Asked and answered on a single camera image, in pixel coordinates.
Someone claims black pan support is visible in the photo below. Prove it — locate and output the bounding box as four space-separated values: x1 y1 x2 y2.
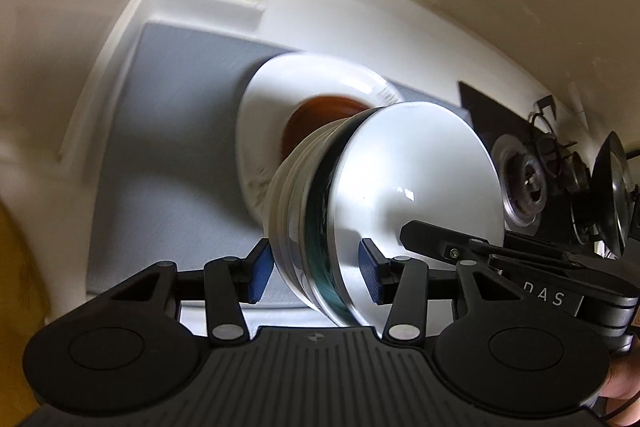
527 94 576 158

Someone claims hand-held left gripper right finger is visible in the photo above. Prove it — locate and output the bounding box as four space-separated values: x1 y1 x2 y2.
358 237 531 348

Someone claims blue glazed ribbed bowl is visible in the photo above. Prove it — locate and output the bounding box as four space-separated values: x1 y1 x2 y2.
265 119 351 308

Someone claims white square floral plate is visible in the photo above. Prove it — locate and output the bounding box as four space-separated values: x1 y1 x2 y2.
236 53 406 220

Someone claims person's right hand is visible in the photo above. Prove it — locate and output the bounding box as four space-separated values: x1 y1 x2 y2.
599 353 640 426

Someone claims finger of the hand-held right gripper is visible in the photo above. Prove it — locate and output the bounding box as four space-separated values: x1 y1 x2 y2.
400 220 592 276

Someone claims black glass gas cooktop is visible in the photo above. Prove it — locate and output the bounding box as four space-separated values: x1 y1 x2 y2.
457 79 640 258

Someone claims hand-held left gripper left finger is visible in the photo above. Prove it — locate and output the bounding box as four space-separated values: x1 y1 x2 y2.
102 238 274 348

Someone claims gas stove burner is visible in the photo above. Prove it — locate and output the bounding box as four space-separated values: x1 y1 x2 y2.
490 132 548 230

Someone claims yellow cloth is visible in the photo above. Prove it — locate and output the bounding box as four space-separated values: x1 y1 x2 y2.
0 194 53 408

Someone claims dark round metal object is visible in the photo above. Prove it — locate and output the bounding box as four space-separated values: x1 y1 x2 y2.
570 131 633 255

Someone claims brown bowl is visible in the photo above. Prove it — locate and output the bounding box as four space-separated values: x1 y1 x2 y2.
281 94 373 160

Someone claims grey table mat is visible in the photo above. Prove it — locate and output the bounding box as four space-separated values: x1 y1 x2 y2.
85 21 473 308

